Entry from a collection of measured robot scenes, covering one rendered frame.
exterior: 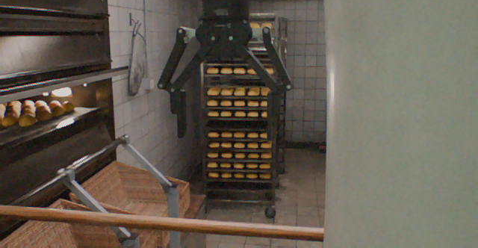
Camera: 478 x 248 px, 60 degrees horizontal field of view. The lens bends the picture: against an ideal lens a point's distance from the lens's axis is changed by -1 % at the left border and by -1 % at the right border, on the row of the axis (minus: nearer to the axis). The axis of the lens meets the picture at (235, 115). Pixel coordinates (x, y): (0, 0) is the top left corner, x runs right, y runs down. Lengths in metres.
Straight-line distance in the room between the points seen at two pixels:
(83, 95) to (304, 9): 3.82
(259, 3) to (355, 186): 5.72
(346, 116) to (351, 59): 0.02
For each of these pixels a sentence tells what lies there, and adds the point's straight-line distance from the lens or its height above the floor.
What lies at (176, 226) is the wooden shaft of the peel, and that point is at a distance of 0.98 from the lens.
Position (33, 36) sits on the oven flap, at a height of 1.61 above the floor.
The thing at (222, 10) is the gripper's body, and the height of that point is 1.65.
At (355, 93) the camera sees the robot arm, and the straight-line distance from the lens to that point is 0.16.
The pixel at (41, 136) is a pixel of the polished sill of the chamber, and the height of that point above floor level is 1.17.
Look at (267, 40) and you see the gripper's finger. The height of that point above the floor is 1.61.
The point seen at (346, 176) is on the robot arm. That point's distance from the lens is 0.16.
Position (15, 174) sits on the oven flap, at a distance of 1.93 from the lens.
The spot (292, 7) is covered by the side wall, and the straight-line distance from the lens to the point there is 5.83.
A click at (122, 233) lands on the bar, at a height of 0.96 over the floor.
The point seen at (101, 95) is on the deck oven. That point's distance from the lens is 2.62.
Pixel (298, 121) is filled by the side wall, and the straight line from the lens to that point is 5.95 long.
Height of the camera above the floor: 1.62
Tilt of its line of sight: 11 degrees down
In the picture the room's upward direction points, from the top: straight up
